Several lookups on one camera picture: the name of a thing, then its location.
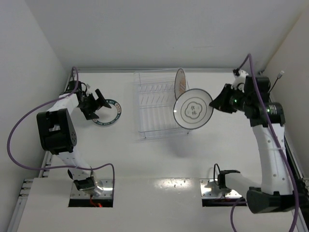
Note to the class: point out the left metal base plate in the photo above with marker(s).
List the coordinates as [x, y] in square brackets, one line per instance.
[103, 191]

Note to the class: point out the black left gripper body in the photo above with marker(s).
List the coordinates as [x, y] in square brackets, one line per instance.
[91, 106]

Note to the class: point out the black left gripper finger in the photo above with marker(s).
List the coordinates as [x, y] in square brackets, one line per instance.
[100, 101]
[90, 115]

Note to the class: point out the orange sunburst plate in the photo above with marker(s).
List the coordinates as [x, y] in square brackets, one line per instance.
[180, 83]

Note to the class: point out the metal base plate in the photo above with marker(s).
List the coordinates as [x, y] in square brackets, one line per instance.
[209, 190]
[103, 191]

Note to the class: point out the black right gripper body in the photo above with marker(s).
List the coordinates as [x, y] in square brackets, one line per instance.
[227, 101]

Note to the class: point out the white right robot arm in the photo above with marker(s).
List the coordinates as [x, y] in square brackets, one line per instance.
[251, 96]

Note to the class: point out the clear wire dish rack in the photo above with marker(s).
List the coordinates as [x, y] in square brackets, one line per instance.
[155, 99]

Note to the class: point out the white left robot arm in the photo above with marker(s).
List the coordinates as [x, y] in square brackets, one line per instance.
[58, 136]

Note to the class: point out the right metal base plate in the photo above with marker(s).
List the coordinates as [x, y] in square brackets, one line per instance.
[209, 190]

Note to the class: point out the green rimmed white plate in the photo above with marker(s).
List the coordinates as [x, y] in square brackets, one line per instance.
[108, 116]

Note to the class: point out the black rimmed white plate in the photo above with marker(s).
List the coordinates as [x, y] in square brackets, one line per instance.
[192, 109]

